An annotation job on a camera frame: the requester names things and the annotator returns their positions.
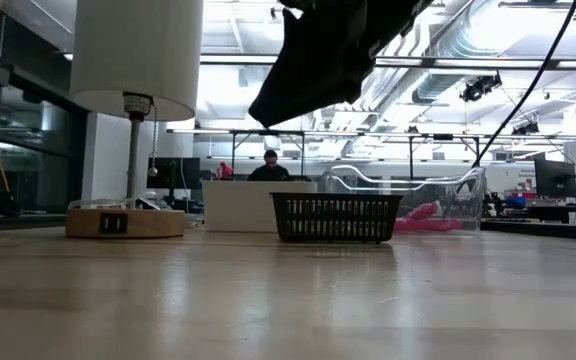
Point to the person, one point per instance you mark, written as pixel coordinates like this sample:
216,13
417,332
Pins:
268,172

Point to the black metal rack frame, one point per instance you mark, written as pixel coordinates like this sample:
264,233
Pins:
302,150

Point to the table lamp white shade wooden base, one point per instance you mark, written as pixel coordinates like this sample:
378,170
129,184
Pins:
133,50

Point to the black desk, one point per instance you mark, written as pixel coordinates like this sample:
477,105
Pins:
543,225

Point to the black ceiling spotlight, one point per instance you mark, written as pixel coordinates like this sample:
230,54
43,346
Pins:
478,89
525,129

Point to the black slotted plastic basket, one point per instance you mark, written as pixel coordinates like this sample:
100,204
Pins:
338,220

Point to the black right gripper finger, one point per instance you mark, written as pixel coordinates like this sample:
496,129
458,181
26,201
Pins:
313,80

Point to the clear plastic bin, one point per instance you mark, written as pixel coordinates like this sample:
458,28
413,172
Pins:
448,187

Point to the black computer monitor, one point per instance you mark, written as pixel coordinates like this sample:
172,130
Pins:
185,172
555,178

